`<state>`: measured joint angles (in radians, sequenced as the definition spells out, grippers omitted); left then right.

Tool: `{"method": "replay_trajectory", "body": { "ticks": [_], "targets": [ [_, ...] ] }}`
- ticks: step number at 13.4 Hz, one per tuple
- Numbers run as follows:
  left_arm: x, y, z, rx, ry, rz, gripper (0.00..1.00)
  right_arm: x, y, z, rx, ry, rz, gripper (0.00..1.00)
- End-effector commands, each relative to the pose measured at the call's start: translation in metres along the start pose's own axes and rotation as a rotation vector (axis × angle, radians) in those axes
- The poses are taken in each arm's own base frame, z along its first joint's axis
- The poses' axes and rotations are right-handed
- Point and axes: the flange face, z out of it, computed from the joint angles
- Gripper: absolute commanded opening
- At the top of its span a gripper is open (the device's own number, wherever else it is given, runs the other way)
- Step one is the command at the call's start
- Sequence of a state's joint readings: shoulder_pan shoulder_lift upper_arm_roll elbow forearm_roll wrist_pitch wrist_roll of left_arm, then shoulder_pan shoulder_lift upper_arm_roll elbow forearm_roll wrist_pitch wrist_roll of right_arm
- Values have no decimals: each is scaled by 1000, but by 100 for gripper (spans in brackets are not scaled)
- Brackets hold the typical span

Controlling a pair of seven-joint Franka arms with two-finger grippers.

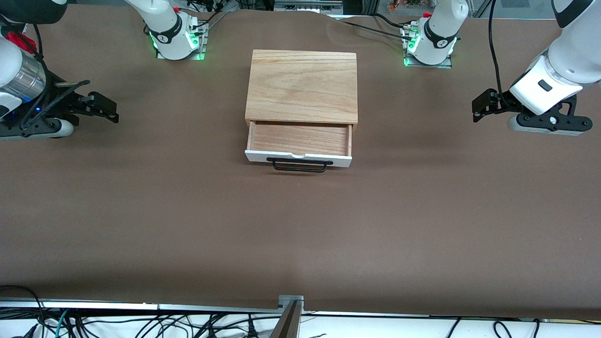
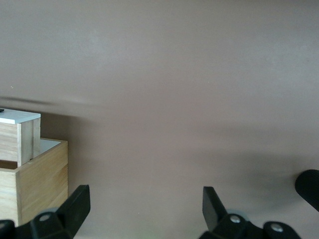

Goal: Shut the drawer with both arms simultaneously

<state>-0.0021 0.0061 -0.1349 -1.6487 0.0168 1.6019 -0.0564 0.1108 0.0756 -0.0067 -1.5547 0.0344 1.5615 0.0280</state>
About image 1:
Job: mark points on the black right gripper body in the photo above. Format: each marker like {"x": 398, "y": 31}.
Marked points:
{"x": 60, "y": 101}

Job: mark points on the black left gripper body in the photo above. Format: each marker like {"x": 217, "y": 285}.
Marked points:
{"x": 500, "y": 104}

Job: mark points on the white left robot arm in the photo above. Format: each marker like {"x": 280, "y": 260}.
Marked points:
{"x": 570, "y": 51}

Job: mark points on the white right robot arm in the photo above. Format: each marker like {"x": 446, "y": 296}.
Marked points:
{"x": 166, "y": 28}

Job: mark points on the wooden drawer cabinet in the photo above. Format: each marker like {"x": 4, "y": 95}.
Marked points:
{"x": 300, "y": 84}

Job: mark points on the grey metal box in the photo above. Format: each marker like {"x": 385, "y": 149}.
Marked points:
{"x": 307, "y": 5}

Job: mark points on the brown table cover sheet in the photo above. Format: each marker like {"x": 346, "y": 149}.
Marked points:
{"x": 300, "y": 234}

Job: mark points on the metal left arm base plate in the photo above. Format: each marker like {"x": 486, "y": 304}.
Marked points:
{"x": 446, "y": 63}

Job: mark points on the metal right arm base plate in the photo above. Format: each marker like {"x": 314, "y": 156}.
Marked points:
{"x": 201, "y": 50}

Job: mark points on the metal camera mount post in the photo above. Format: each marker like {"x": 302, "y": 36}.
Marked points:
{"x": 291, "y": 312}

